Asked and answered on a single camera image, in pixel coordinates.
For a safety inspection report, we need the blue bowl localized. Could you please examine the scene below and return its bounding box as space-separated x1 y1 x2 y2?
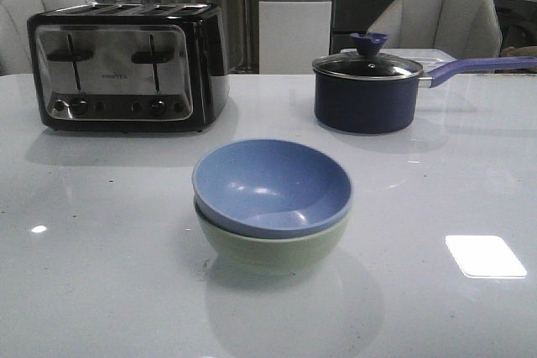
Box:
192 138 352 239

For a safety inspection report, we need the green bowl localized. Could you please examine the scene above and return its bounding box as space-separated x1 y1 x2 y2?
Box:
194 203 351 275

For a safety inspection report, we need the dark blue saucepan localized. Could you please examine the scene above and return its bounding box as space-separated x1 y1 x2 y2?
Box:
314 56 536 134

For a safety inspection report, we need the glass pot lid blue knob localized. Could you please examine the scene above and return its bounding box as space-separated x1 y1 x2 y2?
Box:
312 32 424 80

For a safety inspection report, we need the black and chrome toaster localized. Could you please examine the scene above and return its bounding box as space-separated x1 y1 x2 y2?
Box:
28 3 229 132

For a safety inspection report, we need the white refrigerator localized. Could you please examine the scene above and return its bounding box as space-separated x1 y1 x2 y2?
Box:
258 0 331 75

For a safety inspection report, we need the grey chair right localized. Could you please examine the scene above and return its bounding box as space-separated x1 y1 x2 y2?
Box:
368 0 503 59

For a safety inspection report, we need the grey chair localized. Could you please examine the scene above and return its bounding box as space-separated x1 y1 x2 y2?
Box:
368 0 503 59
0 0 95 75

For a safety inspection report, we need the grey chair left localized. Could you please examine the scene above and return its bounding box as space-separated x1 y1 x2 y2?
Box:
0 0 95 75

